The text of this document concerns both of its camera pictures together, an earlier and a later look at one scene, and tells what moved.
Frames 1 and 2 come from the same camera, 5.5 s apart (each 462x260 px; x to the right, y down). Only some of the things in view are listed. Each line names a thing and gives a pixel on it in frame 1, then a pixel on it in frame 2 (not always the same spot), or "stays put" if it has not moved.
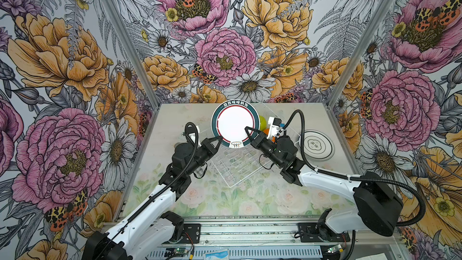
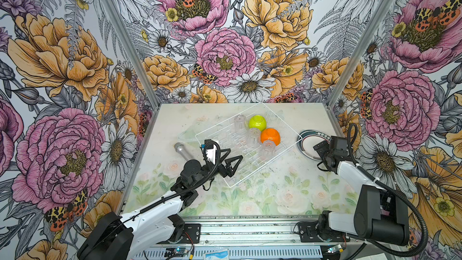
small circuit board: (177, 251) stays put
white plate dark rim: (230, 120) -> (308, 139)
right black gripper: (258, 138) -> (322, 147)
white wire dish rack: (235, 165) stays put
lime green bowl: (263, 123) stays put
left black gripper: (208, 144) -> (229, 170)
